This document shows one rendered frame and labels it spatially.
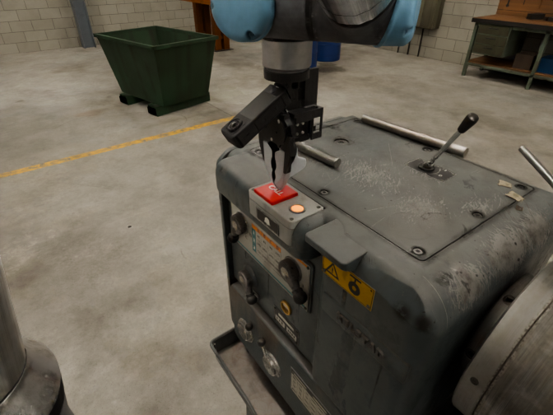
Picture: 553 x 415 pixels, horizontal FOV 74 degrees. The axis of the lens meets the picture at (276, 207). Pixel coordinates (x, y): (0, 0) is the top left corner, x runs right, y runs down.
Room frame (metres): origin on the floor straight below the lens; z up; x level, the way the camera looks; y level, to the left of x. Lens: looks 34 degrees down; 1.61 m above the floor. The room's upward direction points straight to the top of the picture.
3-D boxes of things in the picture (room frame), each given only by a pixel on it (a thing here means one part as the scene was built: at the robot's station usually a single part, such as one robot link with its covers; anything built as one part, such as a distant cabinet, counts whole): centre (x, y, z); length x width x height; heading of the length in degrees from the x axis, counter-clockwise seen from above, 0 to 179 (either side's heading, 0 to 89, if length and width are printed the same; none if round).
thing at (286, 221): (0.56, -0.01, 1.23); 0.13 x 0.08 x 0.05; 36
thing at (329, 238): (0.44, -0.10, 1.24); 0.09 x 0.08 x 0.03; 36
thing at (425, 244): (0.66, -0.19, 1.06); 0.59 x 0.48 x 0.39; 36
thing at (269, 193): (0.57, 0.00, 1.25); 0.06 x 0.06 x 0.02; 36
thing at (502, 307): (0.42, -0.39, 1.08); 0.21 x 0.03 x 0.21; 126
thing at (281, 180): (0.58, -0.03, 1.31); 0.06 x 0.03 x 0.09; 126
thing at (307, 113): (0.59, -0.02, 1.41); 0.09 x 0.08 x 0.12; 126
